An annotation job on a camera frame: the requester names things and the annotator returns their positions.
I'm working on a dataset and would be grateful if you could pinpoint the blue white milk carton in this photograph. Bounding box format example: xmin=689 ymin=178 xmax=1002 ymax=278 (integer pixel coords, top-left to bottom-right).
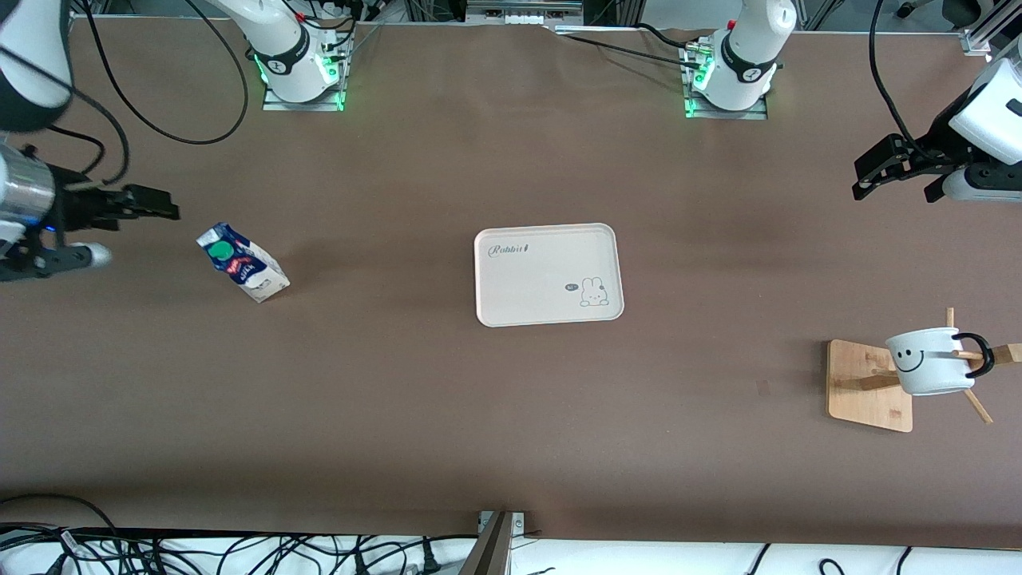
xmin=196 ymin=223 xmax=291 ymax=304

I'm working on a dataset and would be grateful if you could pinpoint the white smiley mug black handle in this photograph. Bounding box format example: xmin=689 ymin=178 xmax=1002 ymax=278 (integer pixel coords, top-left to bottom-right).
xmin=884 ymin=327 xmax=996 ymax=397

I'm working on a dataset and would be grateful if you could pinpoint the wooden mug rack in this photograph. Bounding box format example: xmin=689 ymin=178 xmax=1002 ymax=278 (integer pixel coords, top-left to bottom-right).
xmin=826 ymin=307 xmax=1022 ymax=433

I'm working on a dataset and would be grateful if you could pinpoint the cream rabbit print tray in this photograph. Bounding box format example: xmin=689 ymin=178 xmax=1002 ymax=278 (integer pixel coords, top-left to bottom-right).
xmin=474 ymin=223 xmax=624 ymax=328

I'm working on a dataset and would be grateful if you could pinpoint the grey device with sockets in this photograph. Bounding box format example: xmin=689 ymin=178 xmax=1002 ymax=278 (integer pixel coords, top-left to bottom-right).
xmin=465 ymin=0 xmax=584 ymax=26

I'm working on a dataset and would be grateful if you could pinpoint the long black right arm cable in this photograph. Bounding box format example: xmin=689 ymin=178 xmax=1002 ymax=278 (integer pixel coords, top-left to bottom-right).
xmin=78 ymin=0 xmax=251 ymax=147

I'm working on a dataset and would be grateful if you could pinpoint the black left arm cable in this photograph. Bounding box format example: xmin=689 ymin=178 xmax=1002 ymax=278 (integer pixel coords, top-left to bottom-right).
xmin=868 ymin=0 xmax=929 ymax=157

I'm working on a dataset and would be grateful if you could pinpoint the aluminium left arm base plate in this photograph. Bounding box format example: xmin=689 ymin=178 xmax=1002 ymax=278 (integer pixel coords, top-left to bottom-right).
xmin=682 ymin=40 xmax=770 ymax=121

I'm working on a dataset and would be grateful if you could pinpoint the aluminium right arm base plate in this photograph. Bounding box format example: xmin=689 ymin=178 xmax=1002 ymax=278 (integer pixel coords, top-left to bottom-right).
xmin=263 ymin=32 xmax=347 ymax=112

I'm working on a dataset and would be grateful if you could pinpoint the black base power cable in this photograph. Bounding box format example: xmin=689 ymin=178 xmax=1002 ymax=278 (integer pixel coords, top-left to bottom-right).
xmin=568 ymin=22 xmax=707 ymax=71

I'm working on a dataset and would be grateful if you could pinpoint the black floor cable tangle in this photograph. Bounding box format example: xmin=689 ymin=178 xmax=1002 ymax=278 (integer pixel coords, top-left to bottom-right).
xmin=0 ymin=494 xmax=480 ymax=575

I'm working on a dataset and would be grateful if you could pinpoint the aluminium profile bracket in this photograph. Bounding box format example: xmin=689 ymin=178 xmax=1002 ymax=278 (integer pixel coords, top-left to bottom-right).
xmin=458 ymin=511 xmax=529 ymax=575

